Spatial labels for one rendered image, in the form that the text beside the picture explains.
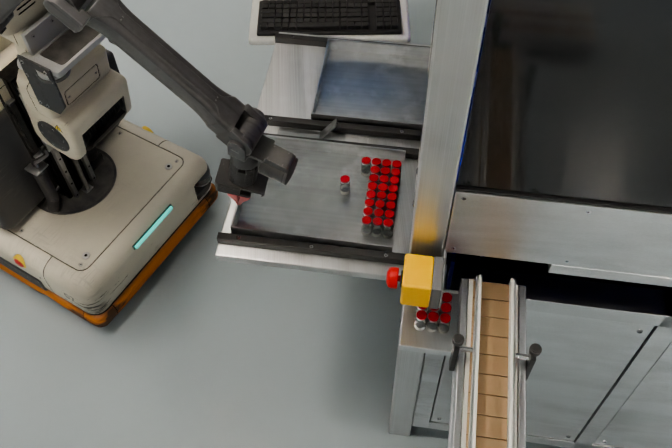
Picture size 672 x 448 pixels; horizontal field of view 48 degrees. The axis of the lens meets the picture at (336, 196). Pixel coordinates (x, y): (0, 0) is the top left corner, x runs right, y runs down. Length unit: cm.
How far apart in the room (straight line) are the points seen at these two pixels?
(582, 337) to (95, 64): 135
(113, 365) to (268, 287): 55
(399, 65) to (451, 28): 92
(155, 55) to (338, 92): 66
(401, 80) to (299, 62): 26
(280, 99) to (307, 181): 26
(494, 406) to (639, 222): 40
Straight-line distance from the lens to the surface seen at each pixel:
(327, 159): 173
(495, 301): 149
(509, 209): 131
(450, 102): 112
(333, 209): 164
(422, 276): 138
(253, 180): 152
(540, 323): 166
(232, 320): 252
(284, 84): 190
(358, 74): 191
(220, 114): 136
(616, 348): 176
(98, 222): 248
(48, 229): 252
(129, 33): 132
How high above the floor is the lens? 222
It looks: 53 degrees down
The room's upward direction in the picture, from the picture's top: 2 degrees counter-clockwise
